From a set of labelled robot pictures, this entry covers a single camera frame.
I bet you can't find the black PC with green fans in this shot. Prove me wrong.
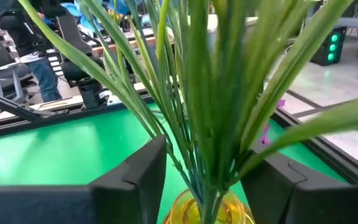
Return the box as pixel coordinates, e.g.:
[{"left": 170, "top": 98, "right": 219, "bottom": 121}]
[{"left": 310, "top": 26, "right": 347, "bottom": 67}]

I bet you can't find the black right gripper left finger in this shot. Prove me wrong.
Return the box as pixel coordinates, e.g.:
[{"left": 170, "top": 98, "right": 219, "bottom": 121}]
[{"left": 0, "top": 134, "right": 168, "bottom": 224}]

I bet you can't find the silver metal bracket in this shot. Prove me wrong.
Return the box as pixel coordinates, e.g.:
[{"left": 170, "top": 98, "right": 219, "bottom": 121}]
[{"left": 99, "top": 89, "right": 124, "bottom": 106}]

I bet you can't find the green table mat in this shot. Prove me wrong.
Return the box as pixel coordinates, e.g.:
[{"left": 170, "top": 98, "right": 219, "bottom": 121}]
[{"left": 0, "top": 104, "right": 351, "bottom": 224}]

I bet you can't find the person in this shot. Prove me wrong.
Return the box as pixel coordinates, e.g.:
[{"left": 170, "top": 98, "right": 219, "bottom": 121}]
[{"left": 0, "top": 0, "right": 63, "bottom": 103}]

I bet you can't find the yellow glass vase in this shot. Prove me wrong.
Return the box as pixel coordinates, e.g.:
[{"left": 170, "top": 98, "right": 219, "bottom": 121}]
[{"left": 162, "top": 189, "right": 256, "bottom": 224}]

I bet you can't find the blue artificial flower bunch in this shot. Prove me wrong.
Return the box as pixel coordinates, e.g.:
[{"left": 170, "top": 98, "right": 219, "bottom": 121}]
[{"left": 17, "top": 0, "right": 358, "bottom": 224}]

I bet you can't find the wooden workbench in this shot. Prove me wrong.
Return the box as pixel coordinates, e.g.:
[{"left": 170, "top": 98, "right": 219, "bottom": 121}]
[{"left": 90, "top": 35, "right": 158, "bottom": 58}]

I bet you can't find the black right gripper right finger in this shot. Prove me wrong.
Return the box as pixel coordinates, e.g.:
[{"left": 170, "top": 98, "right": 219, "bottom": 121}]
[{"left": 240, "top": 148, "right": 358, "bottom": 224}]

